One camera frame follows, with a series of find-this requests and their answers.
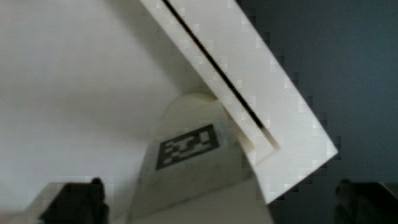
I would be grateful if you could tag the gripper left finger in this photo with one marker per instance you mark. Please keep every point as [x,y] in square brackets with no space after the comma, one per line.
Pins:
[79,206]

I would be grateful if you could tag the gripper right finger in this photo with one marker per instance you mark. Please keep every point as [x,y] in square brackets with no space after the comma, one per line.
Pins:
[367,203]

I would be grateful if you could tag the white leg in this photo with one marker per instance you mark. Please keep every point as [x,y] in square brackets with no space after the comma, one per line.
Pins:
[198,187]

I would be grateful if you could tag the white square tabletop part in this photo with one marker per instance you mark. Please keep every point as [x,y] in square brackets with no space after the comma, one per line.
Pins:
[93,72]

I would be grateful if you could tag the white U-shaped fence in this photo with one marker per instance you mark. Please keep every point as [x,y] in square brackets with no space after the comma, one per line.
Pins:
[223,46]

